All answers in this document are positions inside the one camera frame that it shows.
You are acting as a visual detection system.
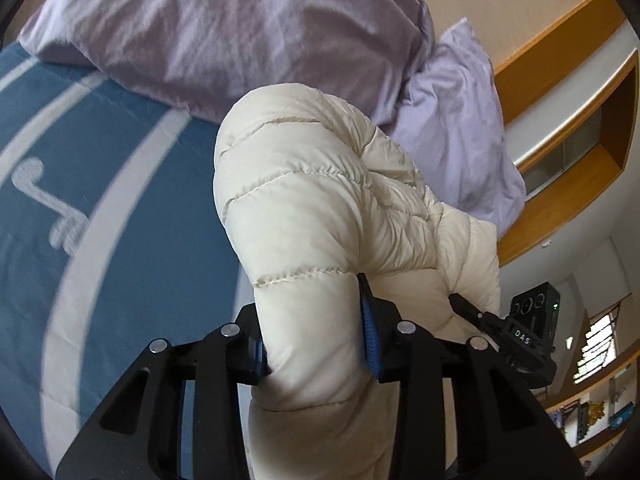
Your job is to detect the beige quilted down jacket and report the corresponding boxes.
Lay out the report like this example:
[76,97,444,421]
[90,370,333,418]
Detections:
[213,84,500,479]

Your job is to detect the wooden shelf with items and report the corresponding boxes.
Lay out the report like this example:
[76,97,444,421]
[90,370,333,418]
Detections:
[541,339,639,463]

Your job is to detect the blue striped bed sheet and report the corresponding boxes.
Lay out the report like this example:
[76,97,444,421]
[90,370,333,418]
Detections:
[1,44,253,472]

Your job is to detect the right purple pillow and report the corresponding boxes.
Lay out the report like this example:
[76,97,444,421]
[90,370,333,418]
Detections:
[385,18,526,237]

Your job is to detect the purple pillow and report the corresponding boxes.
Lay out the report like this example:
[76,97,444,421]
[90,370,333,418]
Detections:
[385,18,526,237]
[18,0,434,124]

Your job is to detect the wooden framed glass door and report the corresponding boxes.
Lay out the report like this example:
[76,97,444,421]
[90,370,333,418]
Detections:
[496,0,639,272]

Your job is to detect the left purple pillow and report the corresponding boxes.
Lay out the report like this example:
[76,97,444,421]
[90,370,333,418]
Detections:
[18,0,434,124]

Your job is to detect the black camera box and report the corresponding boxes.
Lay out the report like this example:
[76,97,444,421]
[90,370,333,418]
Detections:
[510,282,561,347]

